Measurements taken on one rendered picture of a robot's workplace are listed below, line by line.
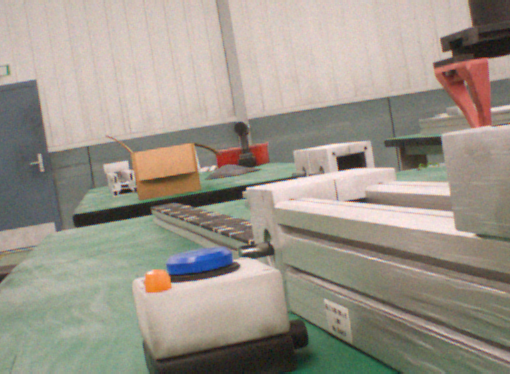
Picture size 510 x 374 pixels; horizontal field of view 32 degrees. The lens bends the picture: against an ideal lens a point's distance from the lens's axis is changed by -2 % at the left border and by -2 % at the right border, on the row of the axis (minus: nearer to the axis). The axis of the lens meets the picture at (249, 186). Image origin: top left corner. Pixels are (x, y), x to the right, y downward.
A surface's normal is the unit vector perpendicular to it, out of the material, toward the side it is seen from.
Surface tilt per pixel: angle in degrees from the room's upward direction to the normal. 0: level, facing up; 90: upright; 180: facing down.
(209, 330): 90
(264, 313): 90
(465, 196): 90
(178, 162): 69
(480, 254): 90
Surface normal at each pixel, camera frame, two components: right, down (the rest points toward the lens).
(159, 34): 0.14, 0.03
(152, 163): 0.02, -0.41
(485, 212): -0.96, 0.17
